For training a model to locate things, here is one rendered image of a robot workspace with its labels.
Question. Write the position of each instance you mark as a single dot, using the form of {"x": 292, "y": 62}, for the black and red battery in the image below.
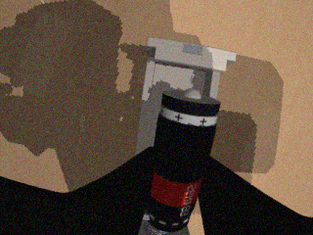
{"x": 185, "y": 130}

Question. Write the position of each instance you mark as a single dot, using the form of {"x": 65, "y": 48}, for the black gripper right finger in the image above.
{"x": 231, "y": 206}

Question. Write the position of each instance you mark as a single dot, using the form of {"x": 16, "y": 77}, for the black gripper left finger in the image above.
{"x": 112, "y": 205}

